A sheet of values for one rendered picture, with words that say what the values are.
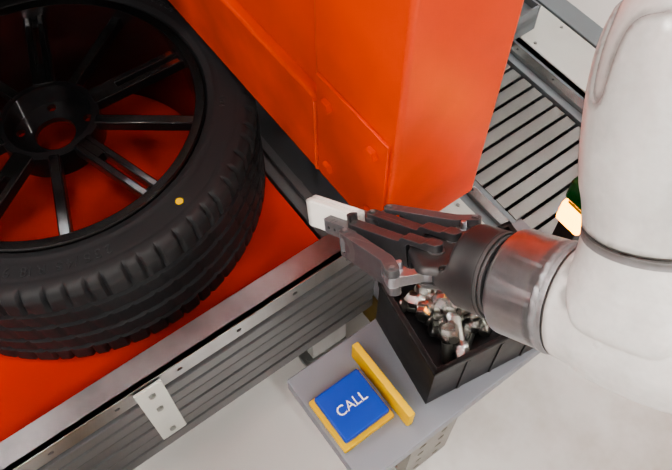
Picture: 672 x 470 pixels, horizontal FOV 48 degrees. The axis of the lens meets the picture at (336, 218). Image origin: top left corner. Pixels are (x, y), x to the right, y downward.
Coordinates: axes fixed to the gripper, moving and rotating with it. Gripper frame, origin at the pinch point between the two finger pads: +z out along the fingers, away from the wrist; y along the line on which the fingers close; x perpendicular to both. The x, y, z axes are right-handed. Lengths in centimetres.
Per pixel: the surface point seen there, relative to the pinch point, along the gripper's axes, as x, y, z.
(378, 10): 18.9, 7.8, -0.7
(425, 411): -33.8, 12.7, 1.4
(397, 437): -35.2, 7.9, 2.1
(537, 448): -70, 50, 8
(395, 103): 8.7, 10.7, 0.7
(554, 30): -12, 121, 49
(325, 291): -31.0, 22.7, 30.5
